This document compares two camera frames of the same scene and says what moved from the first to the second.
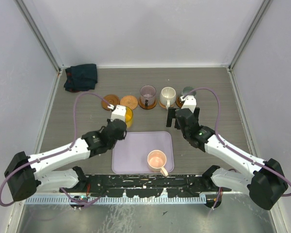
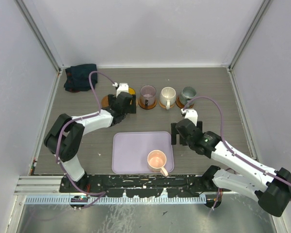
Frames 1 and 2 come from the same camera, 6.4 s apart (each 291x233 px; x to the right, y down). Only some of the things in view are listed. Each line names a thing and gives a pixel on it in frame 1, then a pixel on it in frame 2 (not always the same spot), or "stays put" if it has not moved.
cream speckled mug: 168,96 stays put
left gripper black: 122,137 → 131,108
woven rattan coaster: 165,107 stays put
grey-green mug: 187,90 stays put
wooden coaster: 149,107 stays put
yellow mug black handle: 128,117 → 131,91
